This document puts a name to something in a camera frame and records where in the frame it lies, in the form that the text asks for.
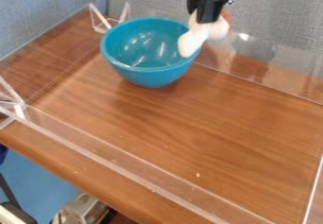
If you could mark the blue bowl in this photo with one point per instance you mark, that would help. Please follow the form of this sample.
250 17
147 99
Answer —
140 48

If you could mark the clear acrylic tray walls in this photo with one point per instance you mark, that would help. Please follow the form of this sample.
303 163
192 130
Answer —
220 149

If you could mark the white power strip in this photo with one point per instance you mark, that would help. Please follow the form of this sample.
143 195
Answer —
81 210

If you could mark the black stand leg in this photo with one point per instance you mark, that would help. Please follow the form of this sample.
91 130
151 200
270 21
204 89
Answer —
11 212

